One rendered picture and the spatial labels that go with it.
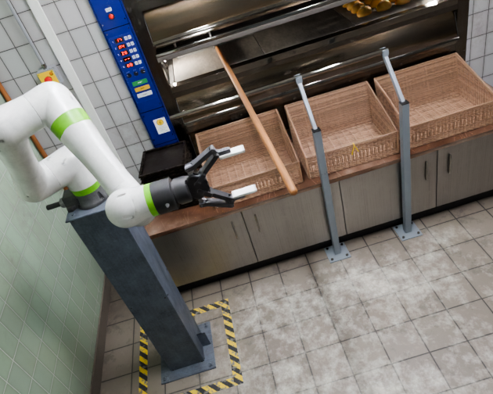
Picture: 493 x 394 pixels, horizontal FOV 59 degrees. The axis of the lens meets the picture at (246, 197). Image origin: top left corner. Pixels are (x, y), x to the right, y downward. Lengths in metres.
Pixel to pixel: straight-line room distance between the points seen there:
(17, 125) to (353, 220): 2.04
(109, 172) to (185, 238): 1.35
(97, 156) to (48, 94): 0.23
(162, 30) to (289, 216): 1.29
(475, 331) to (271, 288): 1.15
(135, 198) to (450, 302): 1.96
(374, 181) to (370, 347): 0.94
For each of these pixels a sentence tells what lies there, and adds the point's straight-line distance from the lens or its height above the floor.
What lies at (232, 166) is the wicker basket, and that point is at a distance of 2.87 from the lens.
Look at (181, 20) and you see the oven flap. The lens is 2.60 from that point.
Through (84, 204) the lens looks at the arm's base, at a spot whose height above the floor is 1.22.
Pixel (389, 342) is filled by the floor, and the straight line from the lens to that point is 2.53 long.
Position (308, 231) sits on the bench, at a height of 0.23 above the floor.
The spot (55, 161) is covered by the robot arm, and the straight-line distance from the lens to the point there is 1.78.
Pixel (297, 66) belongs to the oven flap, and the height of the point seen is 1.06.
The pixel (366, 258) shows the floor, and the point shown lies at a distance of 2.88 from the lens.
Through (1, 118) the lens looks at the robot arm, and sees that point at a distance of 1.42.
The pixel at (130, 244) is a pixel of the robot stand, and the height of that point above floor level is 0.98.
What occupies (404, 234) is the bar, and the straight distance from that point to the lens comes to 3.01.
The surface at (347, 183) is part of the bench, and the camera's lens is 2.63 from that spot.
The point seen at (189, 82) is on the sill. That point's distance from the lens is 2.71.
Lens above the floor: 2.15
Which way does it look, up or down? 37 degrees down
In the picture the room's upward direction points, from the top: 18 degrees counter-clockwise
